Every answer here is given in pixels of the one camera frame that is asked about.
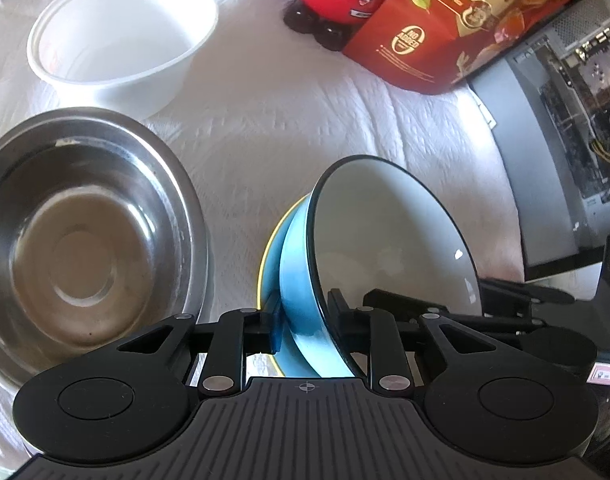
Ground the red quail eggs bag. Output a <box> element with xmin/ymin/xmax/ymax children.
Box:
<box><xmin>343</xmin><ymin>0</ymin><xmax>571</xmax><ymax>94</ymax></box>

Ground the blue ceramic bowl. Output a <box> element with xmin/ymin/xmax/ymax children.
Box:
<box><xmin>279</xmin><ymin>155</ymin><xmax>483</xmax><ymax>377</ymax></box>

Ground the white computer case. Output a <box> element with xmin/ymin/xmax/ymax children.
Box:
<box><xmin>469</xmin><ymin>0</ymin><xmax>610</xmax><ymax>280</ymax></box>

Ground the stainless steel bowl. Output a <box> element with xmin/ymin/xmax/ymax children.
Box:
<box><xmin>0</xmin><ymin>107</ymin><xmax>213</xmax><ymax>392</ymax></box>

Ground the white yellow-rimmed bowl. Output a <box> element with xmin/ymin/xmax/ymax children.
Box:
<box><xmin>256</xmin><ymin>195</ymin><xmax>317</xmax><ymax>378</ymax></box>

